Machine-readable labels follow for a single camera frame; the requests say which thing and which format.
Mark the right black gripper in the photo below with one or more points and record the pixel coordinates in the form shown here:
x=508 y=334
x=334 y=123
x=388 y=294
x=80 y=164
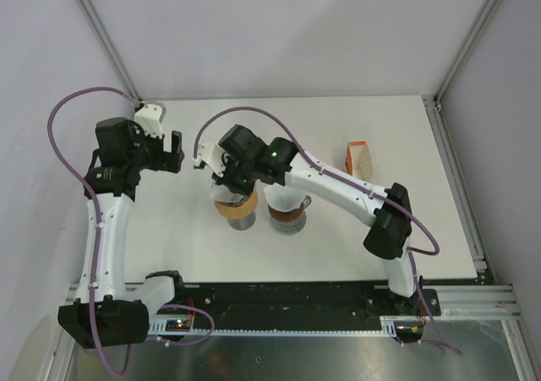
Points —
x=226 y=179

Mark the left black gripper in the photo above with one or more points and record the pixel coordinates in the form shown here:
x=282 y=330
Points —
x=165 y=160

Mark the white paper cone filter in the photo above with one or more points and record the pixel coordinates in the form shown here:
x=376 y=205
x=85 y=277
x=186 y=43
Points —
x=284 y=198
x=222 y=194

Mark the grey glass carafe with collar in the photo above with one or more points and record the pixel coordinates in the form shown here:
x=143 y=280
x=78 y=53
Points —
x=244 y=223

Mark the clear ribbed glass server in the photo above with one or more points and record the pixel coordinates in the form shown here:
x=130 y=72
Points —
x=289 y=227

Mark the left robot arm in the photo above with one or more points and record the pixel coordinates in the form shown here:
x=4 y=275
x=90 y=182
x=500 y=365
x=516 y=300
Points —
x=104 y=313

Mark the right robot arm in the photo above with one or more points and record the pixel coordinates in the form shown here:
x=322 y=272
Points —
x=290 y=175

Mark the orange coffee filter holder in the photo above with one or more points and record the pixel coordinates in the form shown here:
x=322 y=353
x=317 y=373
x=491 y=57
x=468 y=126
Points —
x=348 y=155

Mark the white paper coffee filters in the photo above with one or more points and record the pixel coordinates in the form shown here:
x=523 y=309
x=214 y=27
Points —
x=366 y=172

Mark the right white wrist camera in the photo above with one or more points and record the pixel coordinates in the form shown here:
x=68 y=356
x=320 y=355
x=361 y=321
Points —
x=208 y=154

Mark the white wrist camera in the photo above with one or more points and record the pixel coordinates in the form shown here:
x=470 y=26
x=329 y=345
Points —
x=208 y=154
x=150 y=116

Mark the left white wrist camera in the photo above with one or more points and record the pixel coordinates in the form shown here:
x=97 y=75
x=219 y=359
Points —
x=150 y=116

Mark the left aluminium corner post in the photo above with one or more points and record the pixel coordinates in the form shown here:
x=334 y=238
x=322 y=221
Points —
x=93 y=19

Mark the aluminium corner post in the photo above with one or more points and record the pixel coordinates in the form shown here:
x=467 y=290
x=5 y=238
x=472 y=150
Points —
x=93 y=19
x=477 y=28

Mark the right aluminium corner post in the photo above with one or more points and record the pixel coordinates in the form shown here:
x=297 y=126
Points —
x=477 y=28

